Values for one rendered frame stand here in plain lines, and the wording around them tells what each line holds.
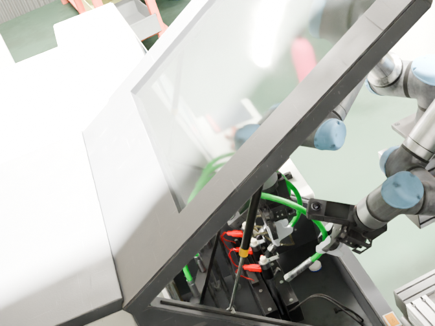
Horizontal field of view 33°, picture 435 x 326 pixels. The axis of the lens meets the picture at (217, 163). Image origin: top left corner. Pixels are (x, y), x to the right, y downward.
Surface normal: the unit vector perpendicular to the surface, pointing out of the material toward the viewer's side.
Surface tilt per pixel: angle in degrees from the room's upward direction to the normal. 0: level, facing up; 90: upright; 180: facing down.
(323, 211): 22
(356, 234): 45
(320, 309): 0
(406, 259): 0
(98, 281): 0
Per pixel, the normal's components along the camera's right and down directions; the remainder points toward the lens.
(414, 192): 0.37, -0.46
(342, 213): -0.09, -0.56
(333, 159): -0.28, -0.77
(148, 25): 0.42, 0.44
